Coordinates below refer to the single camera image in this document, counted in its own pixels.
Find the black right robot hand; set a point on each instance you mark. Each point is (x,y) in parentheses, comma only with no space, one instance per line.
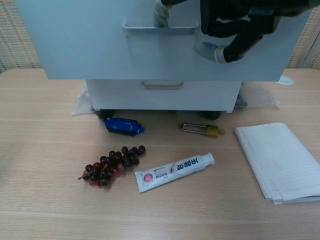
(250,22)

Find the white cabinet drawer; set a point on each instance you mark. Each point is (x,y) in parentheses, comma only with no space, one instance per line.
(87,50)
(115,95)

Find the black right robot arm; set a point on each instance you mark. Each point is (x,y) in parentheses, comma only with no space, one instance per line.
(295,6)

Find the white table grommet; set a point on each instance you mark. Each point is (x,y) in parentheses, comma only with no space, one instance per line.
(287,81)

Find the black caster wheel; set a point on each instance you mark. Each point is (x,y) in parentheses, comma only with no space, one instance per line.
(102,114)
(211,114)

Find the brass long-shackle padlock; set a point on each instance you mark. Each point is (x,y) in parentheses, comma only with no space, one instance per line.
(212,131)

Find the white lined notebook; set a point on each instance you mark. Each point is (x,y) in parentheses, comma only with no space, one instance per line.
(277,160)

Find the blue snack packet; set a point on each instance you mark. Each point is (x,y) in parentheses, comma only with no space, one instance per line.
(122,125)

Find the white toothpaste tube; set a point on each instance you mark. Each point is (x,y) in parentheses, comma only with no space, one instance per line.
(170,171)

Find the clear plastic bag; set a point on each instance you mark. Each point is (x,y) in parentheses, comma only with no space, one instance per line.
(81,105)

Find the dark red grape bunch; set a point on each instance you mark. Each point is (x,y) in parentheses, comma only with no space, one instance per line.
(112,162)

